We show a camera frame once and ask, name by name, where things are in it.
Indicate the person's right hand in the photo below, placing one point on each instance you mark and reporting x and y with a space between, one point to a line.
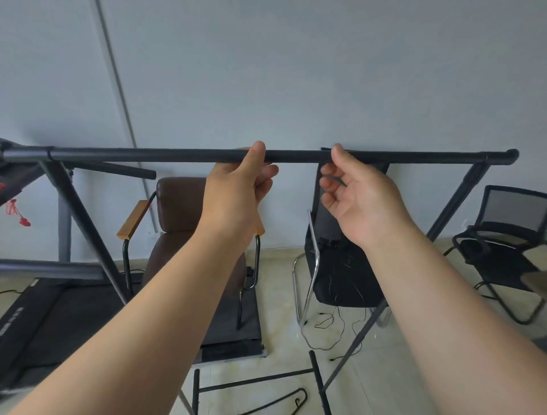
371 205

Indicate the person's left hand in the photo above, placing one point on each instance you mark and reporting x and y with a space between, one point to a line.
228 201

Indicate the person's left thumb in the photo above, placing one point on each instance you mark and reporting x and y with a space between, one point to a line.
253 154

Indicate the person's right thumb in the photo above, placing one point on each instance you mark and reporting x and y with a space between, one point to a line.
342 156

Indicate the black metal clothes rack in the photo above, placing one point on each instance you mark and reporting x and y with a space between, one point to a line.
384 157

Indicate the person's right forearm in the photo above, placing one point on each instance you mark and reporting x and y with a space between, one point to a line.
448 316

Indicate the person's left forearm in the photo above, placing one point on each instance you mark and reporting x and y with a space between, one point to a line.
141 325

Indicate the brown leather armchair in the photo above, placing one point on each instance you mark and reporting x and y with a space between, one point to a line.
179 205

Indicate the black mesh office chair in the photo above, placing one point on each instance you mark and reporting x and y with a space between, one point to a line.
504 256

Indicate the red tassel ornament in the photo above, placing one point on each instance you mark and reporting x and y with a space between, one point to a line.
19 213

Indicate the black clothes hanger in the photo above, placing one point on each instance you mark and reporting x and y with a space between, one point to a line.
295 399

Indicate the black treadmill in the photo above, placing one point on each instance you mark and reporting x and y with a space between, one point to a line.
64 316

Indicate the black chair with chrome frame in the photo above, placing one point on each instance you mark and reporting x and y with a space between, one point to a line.
342 273

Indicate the grey wall conduit pipe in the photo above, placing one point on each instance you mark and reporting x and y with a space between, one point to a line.
122 98

